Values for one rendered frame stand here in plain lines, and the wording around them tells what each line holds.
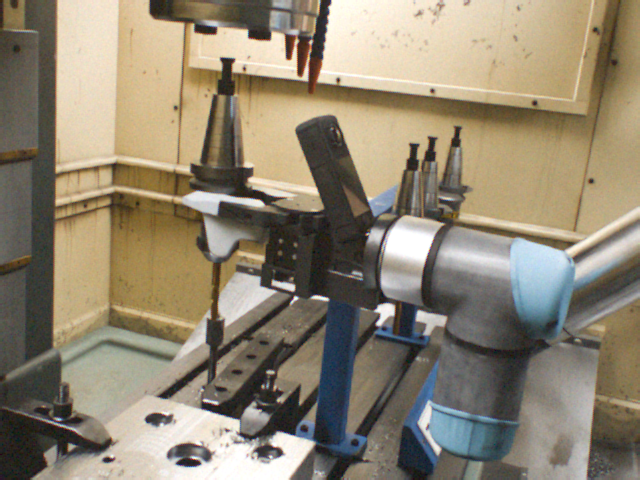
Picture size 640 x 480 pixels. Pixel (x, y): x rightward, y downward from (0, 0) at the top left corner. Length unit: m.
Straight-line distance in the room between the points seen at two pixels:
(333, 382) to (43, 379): 0.55
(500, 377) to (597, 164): 1.08
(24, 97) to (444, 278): 0.72
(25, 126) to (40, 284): 0.29
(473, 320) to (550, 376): 1.07
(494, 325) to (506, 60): 1.10
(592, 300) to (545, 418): 0.88
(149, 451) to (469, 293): 0.42
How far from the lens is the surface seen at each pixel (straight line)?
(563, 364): 1.70
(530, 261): 0.60
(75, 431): 0.87
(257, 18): 0.65
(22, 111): 1.14
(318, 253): 0.67
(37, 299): 1.32
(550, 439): 1.56
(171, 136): 1.94
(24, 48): 1.14
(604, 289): 0.73
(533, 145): 1.67
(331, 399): 1.03
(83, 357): 2.03
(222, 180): 0.71
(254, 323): 1.45
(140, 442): 0.88
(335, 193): 0.65
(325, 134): 0.65
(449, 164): 1.29
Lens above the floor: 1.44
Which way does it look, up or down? 14 degrees down
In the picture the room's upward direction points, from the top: 6 degrees clockwise
